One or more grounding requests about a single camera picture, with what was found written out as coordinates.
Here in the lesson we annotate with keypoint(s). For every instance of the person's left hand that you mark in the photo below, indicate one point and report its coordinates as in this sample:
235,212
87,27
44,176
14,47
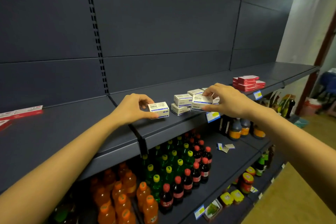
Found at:
131,109

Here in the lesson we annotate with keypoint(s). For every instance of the person's right hand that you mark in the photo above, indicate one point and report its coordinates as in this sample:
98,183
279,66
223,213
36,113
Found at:
233,103

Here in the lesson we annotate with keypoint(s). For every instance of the stack of red boxes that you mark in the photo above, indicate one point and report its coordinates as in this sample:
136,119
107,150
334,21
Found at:
248,79

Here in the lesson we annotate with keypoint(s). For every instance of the white blue paperclip boxes group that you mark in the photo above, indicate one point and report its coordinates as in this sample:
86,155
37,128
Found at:
182,100

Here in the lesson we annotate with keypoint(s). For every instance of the dark grey metal shelf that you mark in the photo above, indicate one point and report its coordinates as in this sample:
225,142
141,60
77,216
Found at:
157,21

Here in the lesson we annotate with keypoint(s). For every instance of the red and white boxes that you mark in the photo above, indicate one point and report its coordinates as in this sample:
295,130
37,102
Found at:
26,112

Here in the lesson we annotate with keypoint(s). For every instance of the person's right forearm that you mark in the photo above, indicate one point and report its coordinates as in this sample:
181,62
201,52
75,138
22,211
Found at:
299,147

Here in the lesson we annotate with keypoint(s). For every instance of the person's left forearm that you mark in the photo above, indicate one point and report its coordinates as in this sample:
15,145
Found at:
52,168

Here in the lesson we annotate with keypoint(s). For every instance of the dark sauce jug orange label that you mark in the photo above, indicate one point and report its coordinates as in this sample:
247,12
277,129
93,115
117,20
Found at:
235,132
259,133
245,129

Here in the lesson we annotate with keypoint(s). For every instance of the loose white paper tag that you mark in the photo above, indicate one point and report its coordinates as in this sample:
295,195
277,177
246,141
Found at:
230,146

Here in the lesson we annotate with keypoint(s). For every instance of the loose blue yellow tag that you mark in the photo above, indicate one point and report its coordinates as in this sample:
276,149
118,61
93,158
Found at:
220,146

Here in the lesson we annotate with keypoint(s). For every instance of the loose beige paper tag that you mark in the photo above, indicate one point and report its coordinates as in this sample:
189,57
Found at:
225,149

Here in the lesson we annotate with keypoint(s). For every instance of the cluster of assorted bottles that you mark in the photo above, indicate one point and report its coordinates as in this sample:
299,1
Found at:
284,105

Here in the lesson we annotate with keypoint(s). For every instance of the green glass bottle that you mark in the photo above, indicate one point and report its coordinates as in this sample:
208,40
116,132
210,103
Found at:
266,158
260,167

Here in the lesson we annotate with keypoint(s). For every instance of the brown glass bottle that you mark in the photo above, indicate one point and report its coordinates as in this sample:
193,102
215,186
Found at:
271,155

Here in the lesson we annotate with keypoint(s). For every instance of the yellow-lidded jar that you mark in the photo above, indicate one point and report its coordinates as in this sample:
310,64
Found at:
250,170
246,183

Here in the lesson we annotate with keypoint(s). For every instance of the group of yellow-capped green bottles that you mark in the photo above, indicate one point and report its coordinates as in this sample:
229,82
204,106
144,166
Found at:
168,171

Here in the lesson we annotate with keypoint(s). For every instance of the red white plastic bag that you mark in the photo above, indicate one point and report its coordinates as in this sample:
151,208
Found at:
309,107

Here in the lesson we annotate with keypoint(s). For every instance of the group of orange soda bottles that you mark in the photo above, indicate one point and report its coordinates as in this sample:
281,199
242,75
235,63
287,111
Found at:
122,200

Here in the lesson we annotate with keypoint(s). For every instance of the group of red-capped cola bottles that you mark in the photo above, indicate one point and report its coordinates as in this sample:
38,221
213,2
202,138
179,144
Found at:
187,181

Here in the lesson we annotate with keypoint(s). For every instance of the blue chair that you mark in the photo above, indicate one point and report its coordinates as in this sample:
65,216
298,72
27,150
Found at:
328,82

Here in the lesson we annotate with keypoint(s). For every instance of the grey plastic stool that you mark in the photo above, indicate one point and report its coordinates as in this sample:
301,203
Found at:
332,108

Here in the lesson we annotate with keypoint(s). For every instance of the white green snack packet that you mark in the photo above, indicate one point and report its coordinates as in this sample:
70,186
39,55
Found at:
212,210

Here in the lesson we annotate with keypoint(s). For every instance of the small blue yellow price tag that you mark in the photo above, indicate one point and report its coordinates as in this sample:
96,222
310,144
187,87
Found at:
199,212

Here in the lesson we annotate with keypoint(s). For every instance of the brown wooden door frame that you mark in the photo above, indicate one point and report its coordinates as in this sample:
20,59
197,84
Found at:
319,61

